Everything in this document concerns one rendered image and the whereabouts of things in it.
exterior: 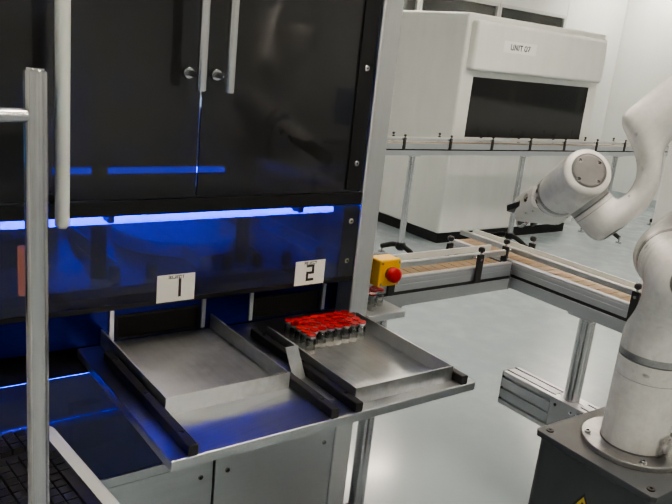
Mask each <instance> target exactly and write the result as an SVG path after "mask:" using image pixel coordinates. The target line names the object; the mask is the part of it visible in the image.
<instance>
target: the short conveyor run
mask: <svg viewBox="0 0 672 504"><path fill-rule="evenodd" d="M454 238H455V237H454V236H451V235H450V236H448V240H449V243H447V246H446V249H441V250H432V251H422V252H413V253H403V254H393V256H395V257H398V258H400V259H401V260H404V261H401V266H400V270H401V272H402V277H401V279H400V281H399V282H398V284H397V285H391V286H384V287H379V288H382V289H384V293H383V294H384V297H383V300H385V301H387V302H389V303H391V304H393V305H395V306H397V307H399V306H405V305H411V304H418V303H424V302H430V301H436V300H442V299H449V298H455V297H461V296H467V295H473V294H480V293H486V292H492V291H498V290H504V289H508V288H509V282H510V276H511V270H512V262H508V261H506V262H503V261H500V260H498V259H495V258H492V257H496V256H504V255H506V250H505V249H502V250H494V251H490V250H491V244H489V245H480V246H470V247H461V248H453V246H454V243H452V241H454ZM472 252H476V253H472ZM463 253H467V254H463ZM454 254H458V255H454ZM436 256H440V257H436ZM427 257H431V258H427ZM418 258H422V259H418ZM409 259H413V260H409Z"/></svg>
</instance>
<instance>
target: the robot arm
mask: <svg viewBox="0 0 672 504"><path fill-rule="evenodd" d="M622 126H623V129H624V132H625V134H626V136H627V138H628V140H629V143H630V145H631V147H632V149H633V152H634V155H635V158H636V165H637V172H636V178H635V181H634V183H633V185H632V187H631V188H630V190H629V191H628V192H627V193H626V194H625V195H624V196H622V197H621V198H619V199H616V198H614V197H613V196H612V194H611V193H610V192H609V191H608V189H607V187H608V185H609V183H610V181H611V168H610V165H609V163H608V161H607V160H606V158H605V157H604V156H603V155H601V154H600V153H598V152H596V151H594V150H591V149H580V150H577V151H575V152H573V153H571V154H570V155H569V156H568V157H567V158H566V159H564V160H563V161H562V162H561V163H560V164H559V165H558V166H556V167H555V168H554V169H553V170H552V171H551V172H549V173H548V174H547V175H546V176H545V177H544V178H542V179H541V180H540V181H539V182H538V185H537V186H534V187H532V188H530V189H528V190H526V191H524V192H523V193H521V194H520V195H519V196H518V197H517V198H516V199H515V201H516V203H513V204H509V205H507V211H508V212H512V213H514V212H515V213H514V218H515V219H516V220H517V221H518V225H521V224H523V223H524V222H529V223H530V226H532V227H534V226H535V225H536V224H538V223H539V224H550V225H558V224H561V223H563V222H564V221H565V220H567V219H568V218H569V217H570V216H572V217H573V218H574V220H575V221H576V222H577V223H578V224H579V226H580V227H581V228H582V229H583V230H584V232H585V233H586V234H587V235H588V236H589V237H590V238H592V239H594V240H604V239H606V238H608V237H610V236H612V235H613V234H614V233H616V232H618V231H619V230H620V229H622V228H624V226H626V225H627V224H628V223H630V222H631V221H633V220H634V219H635V218H636V217H638V216H639V215H640V214H641V213H642V212H643V211H644V210H645V209H646V208H647V207H648V206H649V205H650V203H651V202H652V200H653V198H654V196H655V194H656V192H657V190H658V187H659V184H660V180H661V175H662V167H663V157H664V152H665V149H666V147H667V145H668V144H669V143H670V142H671V141H672V75H671V76H670V77H668V78H667V79H666V80H665V81H663V82H662V83H661V84H659V85H658V86H657V87H656V88H654V89H653V90H652V91H651V92H649V93H648V94H647V95H646V96H644V97H643V98H642V99H641V100H639V101H638V102H637V103H636V104H634V105H633V106H632V107H631V108H630V109H629V110H627V112H626V113H625V114H624V115H623V118H622ZM633 263H634V267H635V270H636V272H637V273H638V275H639V276H640V278H641V279H642V281H643V290H642V294H641V297H640V300H639V302H638V305H637V307H636V308H635V310H634V312H633V313H632V315H631V316H630V317H629V318H628V320H627V321H626V323H625V326H624V329H623V332H622V336H621V341H620V345H619V350H618V354H617V359H616V363H615V367H614V372H613V376H612V381H611V385H610V390H609V394H608V399H607V403H606V408H605V412H604V416H602V417H595V418H591V419H589V420H587V421H585V422H584V423H583V425H582V427H581V437H582V439H583V441H584V442H585V444H586V445H587V446H588V447H589V448H590V449H592V450H593V451H594V452H595V453H597V454H599V455H600V456H602V457H604V458H605V459H607V460H609V461H611V462H614V463H616V464H619V465H621V466H624V467H627V468H631V469H635V470H638V471H644V472H651V473H668V472H672V437H671V436H670V434H671V430H672V211H671V212H670V213H668V214H667V215H665V216H664V217H663V218H661V219H660V220H659V221H657V222H656V223H655V224H653V225H652V226H651V227H650V228H649V229H648V230H646V231H645V232H644V234H643V235H642V236H641V237H640V238H639V240H638V241H637V243H636V245H635V248H634V251H633Z"/></svg>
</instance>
